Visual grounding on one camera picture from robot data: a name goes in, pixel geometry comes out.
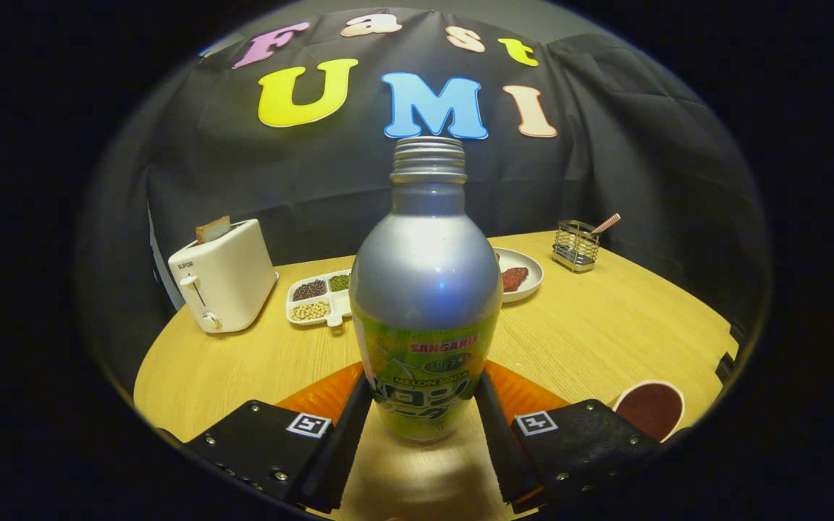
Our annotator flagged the white divided bean dish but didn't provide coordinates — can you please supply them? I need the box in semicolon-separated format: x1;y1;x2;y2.
286;269;354;328

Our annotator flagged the wire mesh holder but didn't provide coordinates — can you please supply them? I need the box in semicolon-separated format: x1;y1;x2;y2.
552;220;601;274

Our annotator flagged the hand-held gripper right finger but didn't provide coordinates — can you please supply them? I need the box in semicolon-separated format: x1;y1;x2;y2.
475;360;664;512

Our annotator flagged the white oval plate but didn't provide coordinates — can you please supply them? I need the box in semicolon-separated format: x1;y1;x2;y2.
493;247;544;304

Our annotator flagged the toast slice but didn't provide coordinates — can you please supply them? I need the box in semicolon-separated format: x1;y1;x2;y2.
195;215;232;245

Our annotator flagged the cream cup with handle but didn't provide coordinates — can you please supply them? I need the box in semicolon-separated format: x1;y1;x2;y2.
612;380;686;443

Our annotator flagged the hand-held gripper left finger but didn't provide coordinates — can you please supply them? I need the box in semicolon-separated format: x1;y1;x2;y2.
178;362;374;513

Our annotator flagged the white toaster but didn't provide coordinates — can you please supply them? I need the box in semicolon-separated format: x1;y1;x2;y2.
168;219;279;334

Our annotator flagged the silver green juice bottle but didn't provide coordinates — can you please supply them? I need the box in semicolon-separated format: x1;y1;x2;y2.
349;136;502;444

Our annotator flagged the wooden table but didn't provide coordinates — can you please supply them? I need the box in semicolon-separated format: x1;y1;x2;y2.
133;230;740;521

